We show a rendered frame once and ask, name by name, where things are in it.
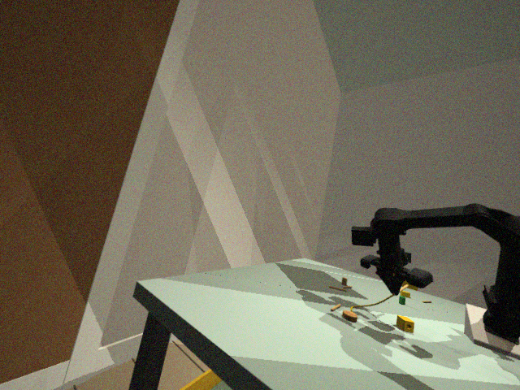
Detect round wooden button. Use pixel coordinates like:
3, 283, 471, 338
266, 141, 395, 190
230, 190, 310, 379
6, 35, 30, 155
343, 310, 357, 322

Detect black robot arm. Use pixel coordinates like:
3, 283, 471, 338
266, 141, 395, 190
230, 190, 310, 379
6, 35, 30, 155
351, 203, 520, 345

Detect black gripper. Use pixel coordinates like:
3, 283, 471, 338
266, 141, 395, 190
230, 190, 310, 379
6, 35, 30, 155
361, 248, 433, 296

